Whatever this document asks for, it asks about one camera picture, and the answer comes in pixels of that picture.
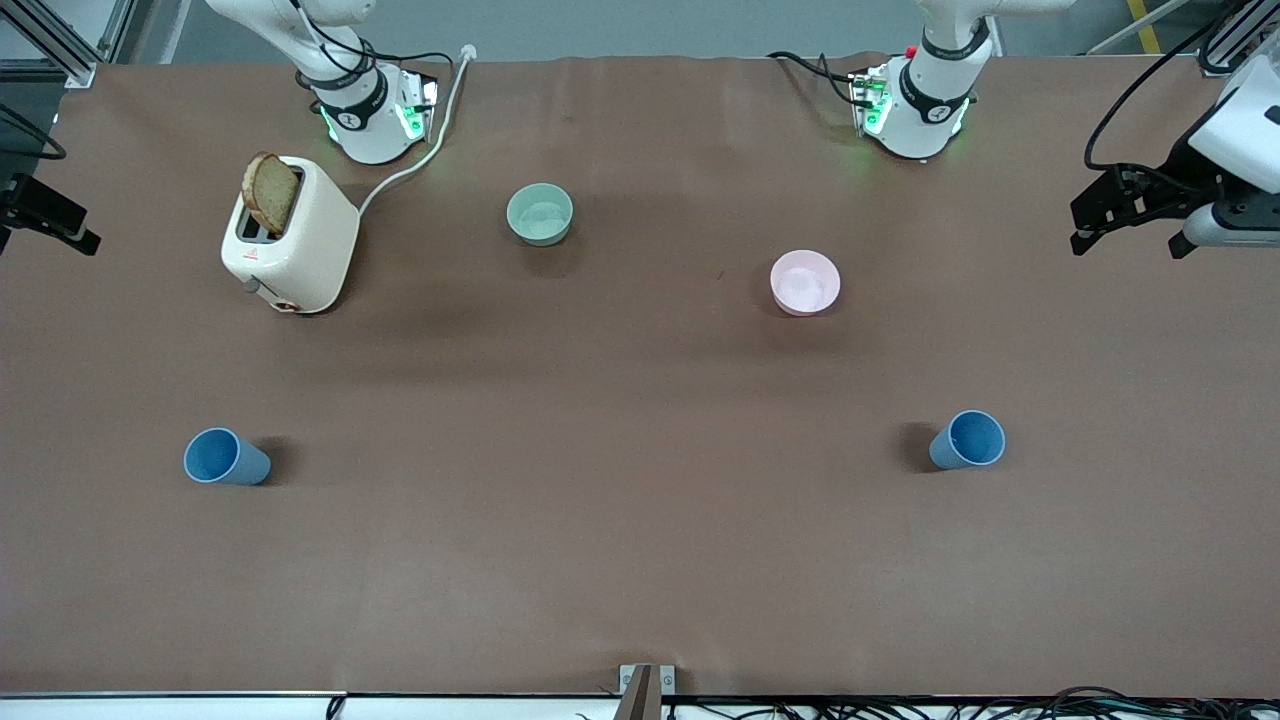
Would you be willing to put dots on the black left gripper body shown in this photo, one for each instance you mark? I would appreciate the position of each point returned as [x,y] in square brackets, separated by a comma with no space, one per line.
[1183,176]

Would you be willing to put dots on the blue plastic cup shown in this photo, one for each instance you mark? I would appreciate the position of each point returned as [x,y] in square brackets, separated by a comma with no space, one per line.
[968,440]
[222,458]

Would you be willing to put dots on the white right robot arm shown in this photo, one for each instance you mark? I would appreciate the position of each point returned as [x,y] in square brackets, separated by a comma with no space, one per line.
[365,120]

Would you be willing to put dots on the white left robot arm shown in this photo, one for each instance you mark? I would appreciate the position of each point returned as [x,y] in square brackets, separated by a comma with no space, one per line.
[930,105]

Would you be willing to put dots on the brown bread slice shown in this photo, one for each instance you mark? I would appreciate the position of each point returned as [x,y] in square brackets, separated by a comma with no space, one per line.
[272,195]

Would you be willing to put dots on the cream white toaster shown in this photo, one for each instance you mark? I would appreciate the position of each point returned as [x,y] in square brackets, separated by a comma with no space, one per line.
[310,245]

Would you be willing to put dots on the pink bowl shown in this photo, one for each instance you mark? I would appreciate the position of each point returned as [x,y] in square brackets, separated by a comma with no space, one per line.
[805,283]

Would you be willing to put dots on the light green bowl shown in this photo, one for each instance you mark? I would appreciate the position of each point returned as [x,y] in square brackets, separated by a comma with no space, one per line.
[540,215]

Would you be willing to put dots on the brown table cover cloth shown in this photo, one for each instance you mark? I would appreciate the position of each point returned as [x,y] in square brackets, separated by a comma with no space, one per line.
[640,550]

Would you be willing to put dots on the aluminium frame post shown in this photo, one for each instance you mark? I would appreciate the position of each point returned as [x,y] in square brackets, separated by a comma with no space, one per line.
[1235,40]
[60,45]

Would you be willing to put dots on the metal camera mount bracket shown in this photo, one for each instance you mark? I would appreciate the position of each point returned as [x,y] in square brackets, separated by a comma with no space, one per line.
[646,690]

